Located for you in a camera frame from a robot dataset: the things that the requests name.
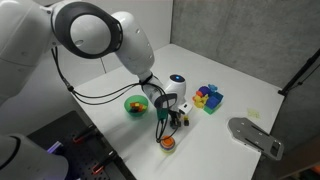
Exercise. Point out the black orange clamp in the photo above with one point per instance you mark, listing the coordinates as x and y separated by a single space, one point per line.
105 161
85 134

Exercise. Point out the grey metal mounting plate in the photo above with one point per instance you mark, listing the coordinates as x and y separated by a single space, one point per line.
249 134

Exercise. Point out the colourful toy block pile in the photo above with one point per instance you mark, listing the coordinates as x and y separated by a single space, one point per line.
208 98

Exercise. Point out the small dark red block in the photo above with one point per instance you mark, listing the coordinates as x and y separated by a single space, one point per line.
186 122

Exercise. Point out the upper black orange clamp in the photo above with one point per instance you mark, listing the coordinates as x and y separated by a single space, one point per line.
85 134

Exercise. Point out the black perforated base board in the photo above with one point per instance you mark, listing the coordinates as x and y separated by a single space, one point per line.
81 157

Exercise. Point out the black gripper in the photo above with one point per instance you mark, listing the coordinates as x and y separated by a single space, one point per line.
175 118

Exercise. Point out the small yellow block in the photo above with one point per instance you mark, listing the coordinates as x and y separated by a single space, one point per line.
185 117

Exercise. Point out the green plastic bowl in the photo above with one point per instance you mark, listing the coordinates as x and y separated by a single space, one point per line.
135 98

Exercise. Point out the colourful blocks in bowl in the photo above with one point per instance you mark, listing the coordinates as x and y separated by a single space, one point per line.
137 107

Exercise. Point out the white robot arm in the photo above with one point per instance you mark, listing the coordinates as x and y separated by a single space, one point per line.
28 29

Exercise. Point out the yellow sticky note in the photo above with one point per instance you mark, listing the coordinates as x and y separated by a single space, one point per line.
253 113

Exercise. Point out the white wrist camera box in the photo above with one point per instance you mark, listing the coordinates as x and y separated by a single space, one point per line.
185 108

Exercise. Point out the black tripod pole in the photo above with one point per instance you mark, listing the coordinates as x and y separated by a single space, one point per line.
294 82

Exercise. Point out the lower black orange clamp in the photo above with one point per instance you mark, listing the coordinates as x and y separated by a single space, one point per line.
105 161

